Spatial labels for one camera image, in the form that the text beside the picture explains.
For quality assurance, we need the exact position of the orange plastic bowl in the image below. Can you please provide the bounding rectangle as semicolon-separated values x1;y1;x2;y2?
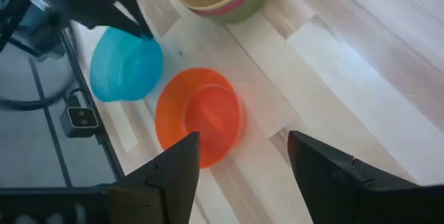
154;67;247;169

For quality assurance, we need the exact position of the black table-level camera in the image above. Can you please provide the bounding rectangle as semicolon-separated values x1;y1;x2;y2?
59;95;100;139

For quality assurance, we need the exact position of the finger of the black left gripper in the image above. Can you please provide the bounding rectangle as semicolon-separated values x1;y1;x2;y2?
119;0;153;40
86;7;143;38

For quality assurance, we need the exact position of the teal plastic bowl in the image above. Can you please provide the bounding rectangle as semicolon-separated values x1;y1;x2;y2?
89;26;164;103

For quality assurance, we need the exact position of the black camera cable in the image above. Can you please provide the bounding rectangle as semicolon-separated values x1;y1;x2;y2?
0;87;86;111

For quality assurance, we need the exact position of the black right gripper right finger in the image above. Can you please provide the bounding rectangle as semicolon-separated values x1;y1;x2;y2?
287;130;444;224

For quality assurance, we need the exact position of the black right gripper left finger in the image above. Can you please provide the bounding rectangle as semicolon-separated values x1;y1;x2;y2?
105;131;201;224

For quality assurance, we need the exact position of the black aluminium table frame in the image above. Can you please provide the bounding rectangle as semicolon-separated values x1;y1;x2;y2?
0;0;126;224

